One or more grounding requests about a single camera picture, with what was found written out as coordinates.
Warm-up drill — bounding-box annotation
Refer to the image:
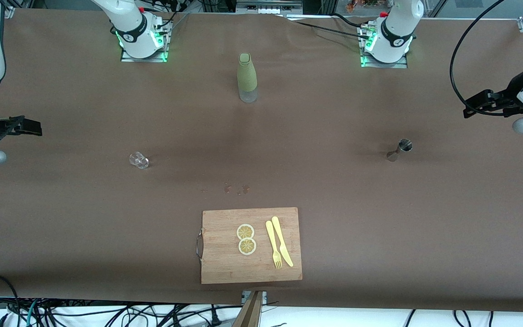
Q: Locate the steel jigger measuring cup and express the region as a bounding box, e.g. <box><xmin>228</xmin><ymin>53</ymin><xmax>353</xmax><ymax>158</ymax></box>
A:
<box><xmin>386</xmin><ymin>139</ymin><xmax>413</xmax><ymax>162</ymax></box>

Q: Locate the small clear glass shaker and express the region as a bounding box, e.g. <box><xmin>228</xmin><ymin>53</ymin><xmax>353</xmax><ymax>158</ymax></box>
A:
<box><xmin>129</xmin><ymin>152</ymin><xmax>150</xmax><ymax>169</ymax></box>

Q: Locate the brown paper table cover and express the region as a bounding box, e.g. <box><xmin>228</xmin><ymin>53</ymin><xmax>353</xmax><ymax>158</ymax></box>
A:
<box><xmin>0</xmin><ymin>8</ymin><xmax>523</xmax><ymax>313</ymax></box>

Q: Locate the green sleeved glass bottle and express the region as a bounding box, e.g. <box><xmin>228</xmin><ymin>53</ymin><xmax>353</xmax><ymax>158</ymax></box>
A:
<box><xmin>237</xmin><ymin>53</ymin><xmax>258</xmax><ymax>103</ymax></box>

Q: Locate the grey power strip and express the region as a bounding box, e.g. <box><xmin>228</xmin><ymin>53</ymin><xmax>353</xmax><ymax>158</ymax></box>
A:
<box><xmin>237</xmin><ymin>0</ymin><xmax>303</xmax><ymax>14</ymax></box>

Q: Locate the wooden cutting board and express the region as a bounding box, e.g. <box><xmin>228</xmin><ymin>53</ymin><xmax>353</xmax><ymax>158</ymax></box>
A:
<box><xmin>197</xmin><ymin>207</ymin><xmax>303</xmax><ymax>285</ymax></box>

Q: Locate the yellow plastic knife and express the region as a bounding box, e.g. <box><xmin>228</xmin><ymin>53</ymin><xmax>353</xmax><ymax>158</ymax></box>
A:
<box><xmin>271</xmin><ymin>216</ymin><xmax>294</xmax><ymax>268</ymax></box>

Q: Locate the yellow plastic fork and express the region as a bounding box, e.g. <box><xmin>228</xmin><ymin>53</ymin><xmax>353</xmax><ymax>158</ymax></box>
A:
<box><xmin>265</xmin><ymin>220</ymin><xmax>283</xmax><ymax>269</ymax></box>

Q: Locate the wooden beam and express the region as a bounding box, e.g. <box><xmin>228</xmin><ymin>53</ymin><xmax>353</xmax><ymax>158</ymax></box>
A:
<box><xmin>233</xmin><ymin>291</ymin><xmax>264</xmax><ymax>327</ymax></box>

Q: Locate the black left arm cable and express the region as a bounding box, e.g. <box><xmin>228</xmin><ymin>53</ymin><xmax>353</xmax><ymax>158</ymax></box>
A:
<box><xmin>449</xmin><ymin>0</ymin><xmax>516</xmax><ymax>117</ymax></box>

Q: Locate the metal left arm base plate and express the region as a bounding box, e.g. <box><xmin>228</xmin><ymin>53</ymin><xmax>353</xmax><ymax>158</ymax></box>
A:
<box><xmin>359</xmin><ymin>25</ymin><xmax>409</xmax><ymax>69</ymax></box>

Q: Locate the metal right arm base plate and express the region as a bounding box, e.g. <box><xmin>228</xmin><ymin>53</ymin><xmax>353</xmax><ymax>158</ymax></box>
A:
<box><xmin>121</xmin><ymin>20</ymin><xmax>170</xmax><ymax>63</ymax></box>

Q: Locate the black base power cable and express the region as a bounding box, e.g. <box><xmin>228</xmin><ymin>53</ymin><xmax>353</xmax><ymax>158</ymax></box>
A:
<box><xmin>284</xmin><ymin>13</ymin><xmax>375</xmax><ymax>41</ymax></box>

